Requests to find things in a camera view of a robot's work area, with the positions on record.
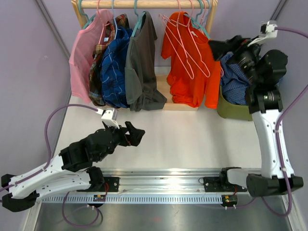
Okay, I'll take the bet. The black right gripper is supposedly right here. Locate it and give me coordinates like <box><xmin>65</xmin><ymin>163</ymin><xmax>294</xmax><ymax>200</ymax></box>
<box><xmin>210</xmin><ymin>36</ymin><xmax>265</xmax><ymax>87</ymax></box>

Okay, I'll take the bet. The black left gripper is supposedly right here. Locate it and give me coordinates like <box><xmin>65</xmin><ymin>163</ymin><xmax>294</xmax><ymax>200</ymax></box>
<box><xmin>97</xmin><ymin>121</ymin><xmax>145</xmax><ymax>162</ymax></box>

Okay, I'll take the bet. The dark pinstriped shirt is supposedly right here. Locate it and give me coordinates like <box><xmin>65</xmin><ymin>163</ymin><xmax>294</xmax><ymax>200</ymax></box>
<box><xmin>208</xmin><ymin>35</ymin><xmax>261</xmax><ymax>61</ymax></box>

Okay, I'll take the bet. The blue small-check shirt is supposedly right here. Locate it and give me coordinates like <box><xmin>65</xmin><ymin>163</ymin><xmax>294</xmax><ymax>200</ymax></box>
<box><xmin>220</xmin><ymin>51</ymin><xmax>283</xmax><ymax>106</ymax></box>

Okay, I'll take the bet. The pink wire hanger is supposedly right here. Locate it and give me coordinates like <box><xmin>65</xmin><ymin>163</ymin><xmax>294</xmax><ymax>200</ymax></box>
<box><xmin>167</xmin><ymin>12</ymin><xmax>210</xmax><ymax>79</ymax></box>

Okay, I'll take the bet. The pink hanger of check shirt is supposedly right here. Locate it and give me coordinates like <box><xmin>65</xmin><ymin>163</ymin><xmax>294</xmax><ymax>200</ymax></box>
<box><xmin>158</xmin><ymin>0</ymin><xmax>194</xmax><ymax>79</ymax></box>

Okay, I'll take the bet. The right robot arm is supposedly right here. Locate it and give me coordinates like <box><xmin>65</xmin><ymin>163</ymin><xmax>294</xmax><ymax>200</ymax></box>
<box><xmin>225</xmin><ymin>39</ymin><xmax>304</xmax><ymax>197</ymax></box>

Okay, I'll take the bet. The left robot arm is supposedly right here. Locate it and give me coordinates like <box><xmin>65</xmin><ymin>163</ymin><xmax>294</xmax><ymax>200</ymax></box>
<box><xmin>0</xmin><ymin>121</ymin><xmax>145</xmax><ymax>212</ymax></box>

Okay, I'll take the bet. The grey t-shirt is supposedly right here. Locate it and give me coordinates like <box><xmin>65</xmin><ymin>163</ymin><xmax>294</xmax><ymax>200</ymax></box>
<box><xmin>125</xmin><ymin>11</ymin><xmax>167</xmax><ymax>112</ymax></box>

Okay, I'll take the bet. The orange t-shirt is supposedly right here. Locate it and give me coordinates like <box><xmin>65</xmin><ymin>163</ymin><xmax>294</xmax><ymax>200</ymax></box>
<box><xmin>161</xmin><ymin>12</ymin><xmax>221</xmax><ymax>109</ymax></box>

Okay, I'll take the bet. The brown yellow plaid shirt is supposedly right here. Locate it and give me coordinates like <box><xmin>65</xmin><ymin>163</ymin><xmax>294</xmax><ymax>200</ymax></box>
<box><xmin>89</xmin><ymin>19</ymin><xmax>116</xmax><ymax>106</ymax></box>

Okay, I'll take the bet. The teal hanger of orange shirt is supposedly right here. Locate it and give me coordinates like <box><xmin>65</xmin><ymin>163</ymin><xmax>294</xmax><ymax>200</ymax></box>
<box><xmin>184</xmin><ymin>0</ymin><xmax>210</xmax><ymax>39</ymax></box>

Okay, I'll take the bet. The blue plaid shirt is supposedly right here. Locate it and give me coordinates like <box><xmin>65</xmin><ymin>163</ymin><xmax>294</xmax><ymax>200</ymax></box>
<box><xmin>100</xmin><ymin>26</ymin><xmax>132</xmax><ymax>108</ymax></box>

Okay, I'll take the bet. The blue spare hanger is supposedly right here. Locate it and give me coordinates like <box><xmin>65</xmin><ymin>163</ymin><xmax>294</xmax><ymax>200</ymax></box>
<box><xmin>203</xmin><ymin>0</ymin><xmax>212</xmax><ymax>25</ymax></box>

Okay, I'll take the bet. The pink spare hanger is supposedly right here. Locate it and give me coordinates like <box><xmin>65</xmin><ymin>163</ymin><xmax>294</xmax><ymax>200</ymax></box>
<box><xmin>201</xmin><ymin>0</ymin><xmax>224</xmax><ymax>78</ymax></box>

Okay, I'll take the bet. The pink t-shirt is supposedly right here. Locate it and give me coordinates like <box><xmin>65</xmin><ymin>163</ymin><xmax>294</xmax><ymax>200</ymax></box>
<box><xmin>69</xmin><ymin>9</ymin><xmax>113</xmax><ymax>103</ymax></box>

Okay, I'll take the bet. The blue hanger of plaid shirt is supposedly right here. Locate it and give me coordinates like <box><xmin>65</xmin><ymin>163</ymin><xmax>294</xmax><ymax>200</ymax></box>
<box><xmin>111</xmin><ymin>0</ymin><xmax>118</xmax><ymax>39</ymax></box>

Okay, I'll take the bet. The pink hanger of brown shirt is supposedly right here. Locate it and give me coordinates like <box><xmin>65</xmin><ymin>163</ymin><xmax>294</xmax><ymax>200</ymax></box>
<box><xmin>97</xmin><ymin>0</ymin><xmax>106</xmax><ymax>45</ymax></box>

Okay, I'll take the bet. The teal hanger of grey shirt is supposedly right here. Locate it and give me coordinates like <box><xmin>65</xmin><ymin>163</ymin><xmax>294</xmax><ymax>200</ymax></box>
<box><xmin>131</xmin><ymin>0</ymin><xmax>146</xmax><ymax>37</ymax></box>

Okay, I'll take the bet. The teal hanger of pink shirt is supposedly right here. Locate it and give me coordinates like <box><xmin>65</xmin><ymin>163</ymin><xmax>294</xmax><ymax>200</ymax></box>
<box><xmin>77</xmin><ymin>0</ymin><xmax>96</xmax><ymax>29</ymax></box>

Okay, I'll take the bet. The green plastic bin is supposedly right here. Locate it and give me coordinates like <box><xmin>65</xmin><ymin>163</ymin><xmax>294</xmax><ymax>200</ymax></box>
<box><xmin>217</xmin><ymin>87</ymin><xmax>253</xmax><ymax>121</ymax></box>

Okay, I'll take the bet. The wooden clothes rack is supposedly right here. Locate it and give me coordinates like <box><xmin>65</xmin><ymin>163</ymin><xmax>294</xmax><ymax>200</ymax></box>
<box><xmin>71</xmin><ymin>0</ymin><xmax>218</xmax><ymax>111</ymax></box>

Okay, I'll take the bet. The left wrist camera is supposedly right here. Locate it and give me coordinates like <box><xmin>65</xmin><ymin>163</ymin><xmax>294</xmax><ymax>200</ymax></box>
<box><xmin>96</xmin><ymin>108</ymin><xmax>120</xmax><ymax>128</ymax></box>

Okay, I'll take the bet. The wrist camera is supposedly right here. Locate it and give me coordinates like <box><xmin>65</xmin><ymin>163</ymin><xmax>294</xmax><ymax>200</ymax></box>
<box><xmin>247</xmin><ymin>20</ymin><xmax>278</xmax><ymax>47</ymax></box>
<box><xmin>96</xmin><ymin>108</ymin><xmax>120</xmax><ymax>128</ymax></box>

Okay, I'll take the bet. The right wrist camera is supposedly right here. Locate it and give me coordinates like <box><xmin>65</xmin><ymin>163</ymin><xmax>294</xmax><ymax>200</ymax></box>
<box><xmin>247</xmin><ymin>20</ymin><xmax>278</xmax><ymax>47</ymax></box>

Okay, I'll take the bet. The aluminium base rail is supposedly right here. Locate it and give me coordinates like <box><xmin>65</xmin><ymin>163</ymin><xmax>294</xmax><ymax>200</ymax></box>
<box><xmin>42</xmin><ymin>165</ymin><xmax>260</xmax><ymax>204</ymax></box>

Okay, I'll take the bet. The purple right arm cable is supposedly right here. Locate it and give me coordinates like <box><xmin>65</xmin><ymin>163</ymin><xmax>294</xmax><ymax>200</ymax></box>
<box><xmin>261</xmin><ymin>26</ymin><xmax>308</xmax><ymax>217</ymax></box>

